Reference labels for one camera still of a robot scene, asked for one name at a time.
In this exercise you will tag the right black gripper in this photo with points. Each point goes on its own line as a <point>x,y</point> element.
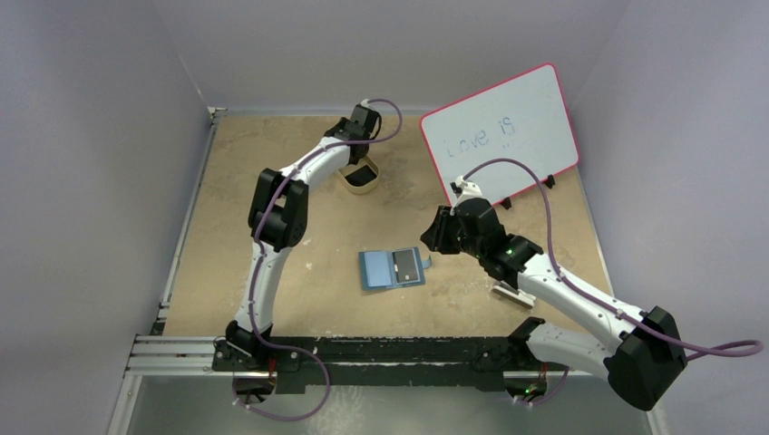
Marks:
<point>437,233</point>

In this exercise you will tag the pink framed whiteboard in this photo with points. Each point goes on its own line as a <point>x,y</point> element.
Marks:
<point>504,137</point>

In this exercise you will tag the white black eraser block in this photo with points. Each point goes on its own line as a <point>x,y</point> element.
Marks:
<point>517,296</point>

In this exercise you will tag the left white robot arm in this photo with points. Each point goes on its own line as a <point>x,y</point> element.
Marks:
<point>278,220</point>

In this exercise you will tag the blue card holder wallet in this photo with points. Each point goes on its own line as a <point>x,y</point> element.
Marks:
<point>377,270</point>

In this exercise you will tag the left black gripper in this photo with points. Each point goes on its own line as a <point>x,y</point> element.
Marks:
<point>342,125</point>

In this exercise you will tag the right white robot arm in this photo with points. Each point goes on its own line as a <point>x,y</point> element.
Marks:
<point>620,343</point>

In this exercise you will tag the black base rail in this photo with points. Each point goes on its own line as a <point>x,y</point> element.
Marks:
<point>486,363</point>

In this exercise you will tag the tan oval tray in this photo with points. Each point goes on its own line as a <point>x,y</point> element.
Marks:
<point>361,177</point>

